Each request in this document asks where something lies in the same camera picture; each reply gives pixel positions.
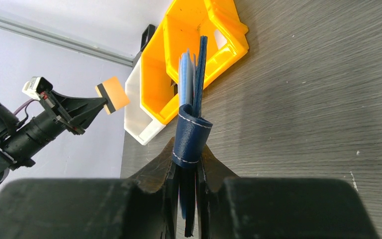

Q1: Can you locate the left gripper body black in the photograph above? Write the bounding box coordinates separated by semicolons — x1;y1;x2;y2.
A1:
0;101;76;184

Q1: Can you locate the small black square device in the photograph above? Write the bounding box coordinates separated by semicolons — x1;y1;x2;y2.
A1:
140;24;157;52

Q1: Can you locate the orange plastic bin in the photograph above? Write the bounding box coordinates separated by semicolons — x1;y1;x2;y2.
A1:
163;0;250;91
141;27;179;125

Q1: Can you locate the blue leather card holder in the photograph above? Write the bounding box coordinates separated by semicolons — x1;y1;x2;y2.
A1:
172;36;212;238

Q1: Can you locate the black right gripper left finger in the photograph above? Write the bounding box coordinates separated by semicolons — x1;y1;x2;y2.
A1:
0;140;178;239

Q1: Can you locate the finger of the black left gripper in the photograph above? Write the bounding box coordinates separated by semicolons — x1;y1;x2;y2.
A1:
47;90;107;135

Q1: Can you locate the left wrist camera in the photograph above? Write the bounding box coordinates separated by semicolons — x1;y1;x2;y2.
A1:
21;76;53;101

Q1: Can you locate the white plastic bin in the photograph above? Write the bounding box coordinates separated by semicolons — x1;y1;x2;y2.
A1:
124;58;166;145

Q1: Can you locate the orange plastic bin right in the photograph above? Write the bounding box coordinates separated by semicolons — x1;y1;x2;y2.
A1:
163;0;250;91

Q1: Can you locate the orange plastic bin left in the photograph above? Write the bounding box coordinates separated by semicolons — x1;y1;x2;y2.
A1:
141;27;179;125

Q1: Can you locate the gold card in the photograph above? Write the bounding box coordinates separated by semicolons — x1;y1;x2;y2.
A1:
95;77;130;115

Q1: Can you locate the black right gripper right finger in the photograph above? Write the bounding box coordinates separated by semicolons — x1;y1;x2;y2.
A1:
196;147;379;239

